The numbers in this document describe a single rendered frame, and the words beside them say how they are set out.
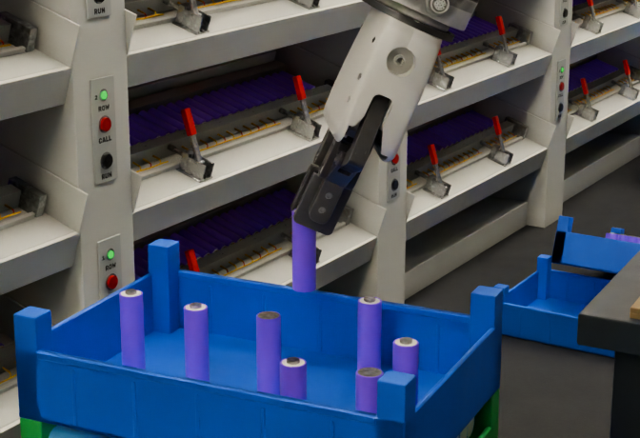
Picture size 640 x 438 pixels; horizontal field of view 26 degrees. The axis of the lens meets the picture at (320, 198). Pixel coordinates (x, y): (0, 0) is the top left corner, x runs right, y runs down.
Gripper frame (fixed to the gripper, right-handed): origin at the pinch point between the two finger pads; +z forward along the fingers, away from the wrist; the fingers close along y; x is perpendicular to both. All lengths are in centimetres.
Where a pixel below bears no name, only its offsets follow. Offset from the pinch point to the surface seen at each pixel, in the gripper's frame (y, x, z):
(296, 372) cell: -15.1, -0.5, 8.2
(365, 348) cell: -3.5, -7.4, 8.6
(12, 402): 47, 13, 46
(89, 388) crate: -9.9, 11.1, 16.8
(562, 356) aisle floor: 97, -65, 29
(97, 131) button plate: 55, 16, 15
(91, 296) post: 53, 9, 33
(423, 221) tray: 122, -42, 23
